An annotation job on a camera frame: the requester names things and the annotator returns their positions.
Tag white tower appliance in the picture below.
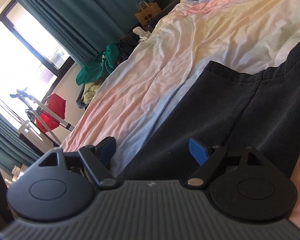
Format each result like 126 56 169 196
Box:
17 120 55 150

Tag red cloth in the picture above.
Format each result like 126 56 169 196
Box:
35 94 67 133

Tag black twill pants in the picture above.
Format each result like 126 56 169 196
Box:
116 41 300 180

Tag brown paper bag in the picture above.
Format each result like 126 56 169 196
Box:
134 1 162 27

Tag black garment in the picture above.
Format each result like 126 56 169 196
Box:
117 34 140 63

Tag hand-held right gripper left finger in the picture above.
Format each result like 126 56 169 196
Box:
39 136 120 189

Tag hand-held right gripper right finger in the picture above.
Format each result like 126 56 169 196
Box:
185 137 262 187

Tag black framed window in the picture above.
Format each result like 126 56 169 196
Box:
0 0 77 130

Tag teal curtain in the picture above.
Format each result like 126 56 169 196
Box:
9 0 154 67
0 100 44 174

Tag green garment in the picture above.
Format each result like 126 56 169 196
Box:
76 44 120 85

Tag pastel bed duvet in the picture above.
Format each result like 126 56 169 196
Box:
60 0 300 230

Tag grey garment steamer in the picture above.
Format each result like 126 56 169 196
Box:
10 86 75 145

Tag pale yellow knit blanket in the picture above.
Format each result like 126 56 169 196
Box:
81 79 105 104

